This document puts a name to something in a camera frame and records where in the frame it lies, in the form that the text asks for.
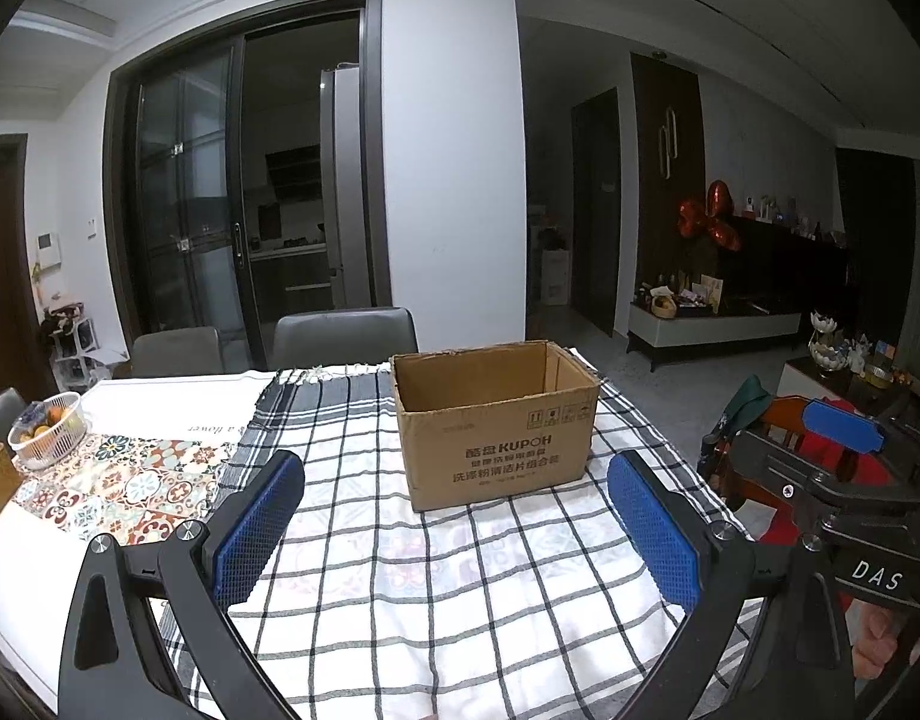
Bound person's right hand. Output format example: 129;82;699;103
849;600;899;681

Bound white lotus ornament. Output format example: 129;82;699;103
808;312;849;377

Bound patterned table mat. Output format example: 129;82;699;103
14;434;236;546

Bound checkered white tablecloth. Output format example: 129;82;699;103
155;346;769;720

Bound white fruit basket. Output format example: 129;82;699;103
8;392;88;473

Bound grey dining chair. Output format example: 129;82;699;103
131;327;224;379
268;307;418;369

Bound white low tv cabinet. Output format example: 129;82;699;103
626;305;802;371

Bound red heart balloons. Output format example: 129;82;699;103
677;181;741;252

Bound brown cardboard box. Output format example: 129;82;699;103
390;340;602;512

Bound glass sliding door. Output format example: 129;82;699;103
104;36;266;372

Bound silver refrigerator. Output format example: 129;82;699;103
320;64;372;309

